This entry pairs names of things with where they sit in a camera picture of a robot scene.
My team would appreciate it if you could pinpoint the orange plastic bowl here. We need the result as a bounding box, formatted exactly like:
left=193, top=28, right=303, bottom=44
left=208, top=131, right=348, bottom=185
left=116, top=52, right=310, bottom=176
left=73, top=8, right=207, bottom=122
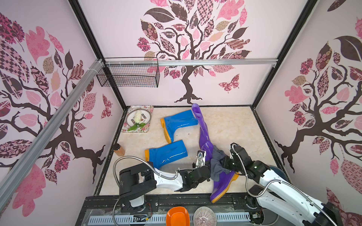
left=166, top=207, right=190, bottom=226

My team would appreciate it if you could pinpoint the left flexible metal conduit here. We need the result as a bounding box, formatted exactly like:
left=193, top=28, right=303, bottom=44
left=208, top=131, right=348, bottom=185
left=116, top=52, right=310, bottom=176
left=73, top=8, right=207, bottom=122
left=112, top=156, right=208, bottom=187

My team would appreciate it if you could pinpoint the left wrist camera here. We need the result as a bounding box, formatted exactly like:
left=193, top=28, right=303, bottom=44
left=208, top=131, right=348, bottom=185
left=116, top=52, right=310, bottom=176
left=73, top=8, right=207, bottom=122
left=195, top=150, right=206, bottom=169

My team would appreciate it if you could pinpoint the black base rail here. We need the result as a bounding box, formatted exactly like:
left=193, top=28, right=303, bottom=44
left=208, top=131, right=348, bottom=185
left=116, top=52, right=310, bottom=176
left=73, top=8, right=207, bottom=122
left=81, top=193, right=261, bottom=212

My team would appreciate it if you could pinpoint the patterned plate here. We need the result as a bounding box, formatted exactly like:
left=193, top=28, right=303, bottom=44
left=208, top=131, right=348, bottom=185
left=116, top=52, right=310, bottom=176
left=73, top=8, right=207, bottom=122
left=125, top=109, right=151, bottom=127

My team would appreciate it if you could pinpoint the grey cloth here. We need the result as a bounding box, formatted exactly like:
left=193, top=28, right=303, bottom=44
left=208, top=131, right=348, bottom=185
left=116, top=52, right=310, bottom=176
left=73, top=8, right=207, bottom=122
left=210, top=145, right=231, bottom=182

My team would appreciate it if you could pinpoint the right flexible metal conduit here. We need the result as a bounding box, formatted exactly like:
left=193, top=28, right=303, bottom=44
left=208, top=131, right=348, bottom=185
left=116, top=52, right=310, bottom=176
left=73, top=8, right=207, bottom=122
left=230, top=143, right=337, bottom=226

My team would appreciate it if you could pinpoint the aluminium rail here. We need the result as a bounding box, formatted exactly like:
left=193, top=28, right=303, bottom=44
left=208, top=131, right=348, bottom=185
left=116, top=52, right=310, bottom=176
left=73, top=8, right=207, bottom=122
left=105, top=58, right=278, bottom=66
left=1, top=59, right=104, bottom=210

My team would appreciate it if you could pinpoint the white slotted cable duct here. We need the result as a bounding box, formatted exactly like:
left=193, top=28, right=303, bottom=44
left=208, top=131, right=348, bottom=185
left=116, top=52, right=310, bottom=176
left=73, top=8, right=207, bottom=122
left=87, top=211, right=252, bottom=226

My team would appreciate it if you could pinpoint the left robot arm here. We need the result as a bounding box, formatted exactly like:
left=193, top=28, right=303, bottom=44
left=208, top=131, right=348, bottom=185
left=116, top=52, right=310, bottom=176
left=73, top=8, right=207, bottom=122
left=116, top=162, right=211, bottom=208

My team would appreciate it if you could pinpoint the flexible metal conduit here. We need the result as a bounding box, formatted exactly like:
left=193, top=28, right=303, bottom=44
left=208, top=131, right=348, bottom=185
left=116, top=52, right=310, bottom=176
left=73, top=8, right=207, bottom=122
left=112, top=156, right=208, bottom=187
left=230, top=143, right=337, bottom=226

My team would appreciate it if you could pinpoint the brown bottle black cap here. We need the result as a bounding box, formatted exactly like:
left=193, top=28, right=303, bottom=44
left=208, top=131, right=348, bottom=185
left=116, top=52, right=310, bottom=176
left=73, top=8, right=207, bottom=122
left=112, top=143, right=125, bottom=157

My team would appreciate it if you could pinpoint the white flower with leaves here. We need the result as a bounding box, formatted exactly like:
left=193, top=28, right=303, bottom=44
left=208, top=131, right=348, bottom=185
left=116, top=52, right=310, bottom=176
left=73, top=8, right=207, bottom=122
left=127, top=110, right=146, bottom=131

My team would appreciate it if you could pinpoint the blue boot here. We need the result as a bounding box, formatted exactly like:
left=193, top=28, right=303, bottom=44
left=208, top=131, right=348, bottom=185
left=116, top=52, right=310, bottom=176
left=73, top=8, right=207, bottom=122
left=160, top=110, right=198, bottom=144
left=145, top=140, right=188, bottom=169

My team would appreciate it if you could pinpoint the blue ceramic bowl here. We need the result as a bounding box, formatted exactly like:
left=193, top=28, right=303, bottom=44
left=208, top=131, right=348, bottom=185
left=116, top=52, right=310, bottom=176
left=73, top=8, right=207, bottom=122
left=270, top=166, right=288, bottom=181

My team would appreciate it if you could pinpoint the aluminium rail left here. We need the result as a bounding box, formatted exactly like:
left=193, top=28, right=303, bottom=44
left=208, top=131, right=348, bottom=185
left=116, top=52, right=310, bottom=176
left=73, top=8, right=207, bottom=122
left=1, top=59, right=104, bottom=210

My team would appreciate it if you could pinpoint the purple boot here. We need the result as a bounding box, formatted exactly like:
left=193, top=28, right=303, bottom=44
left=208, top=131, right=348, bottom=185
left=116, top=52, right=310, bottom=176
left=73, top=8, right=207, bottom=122
left=210, top=171, right=239, bottom=203
left=191, top=104, right=214, bottom=162

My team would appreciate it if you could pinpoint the black wire basket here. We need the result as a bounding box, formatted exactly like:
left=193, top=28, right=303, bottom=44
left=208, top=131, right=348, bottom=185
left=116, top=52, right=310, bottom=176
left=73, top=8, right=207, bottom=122
left=97, top=56, right=160, bottom=88

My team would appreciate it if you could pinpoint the floral tray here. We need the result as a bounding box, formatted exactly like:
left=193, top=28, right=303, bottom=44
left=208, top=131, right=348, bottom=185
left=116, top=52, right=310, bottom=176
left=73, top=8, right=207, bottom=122
left=121, top=105, right=154, bottom=133

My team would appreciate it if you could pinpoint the aluminium rail back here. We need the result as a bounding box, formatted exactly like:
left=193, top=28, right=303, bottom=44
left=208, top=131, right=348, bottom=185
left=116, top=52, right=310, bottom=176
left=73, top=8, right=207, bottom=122
left=105, top=58, right=278, bottom=66

